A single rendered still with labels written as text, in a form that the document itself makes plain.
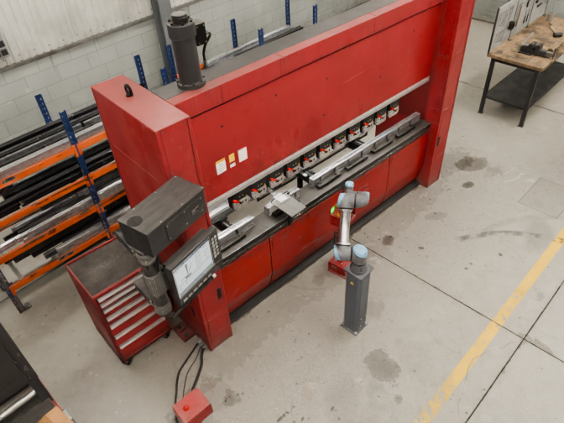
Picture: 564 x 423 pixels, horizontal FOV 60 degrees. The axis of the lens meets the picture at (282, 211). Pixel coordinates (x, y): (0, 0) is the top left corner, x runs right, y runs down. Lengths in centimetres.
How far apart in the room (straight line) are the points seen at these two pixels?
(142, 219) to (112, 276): 120
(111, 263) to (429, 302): 291
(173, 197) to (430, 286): 294
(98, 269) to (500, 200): 446
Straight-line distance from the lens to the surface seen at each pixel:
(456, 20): 526
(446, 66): 545
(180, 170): 325
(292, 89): 395
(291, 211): 428
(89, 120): 511
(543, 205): 640
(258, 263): 449
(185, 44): 331
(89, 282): 411
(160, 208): 300
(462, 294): 513
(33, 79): 743
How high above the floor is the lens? 383
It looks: 41 degrees down
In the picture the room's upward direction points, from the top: 4 degrees counter-clockwise
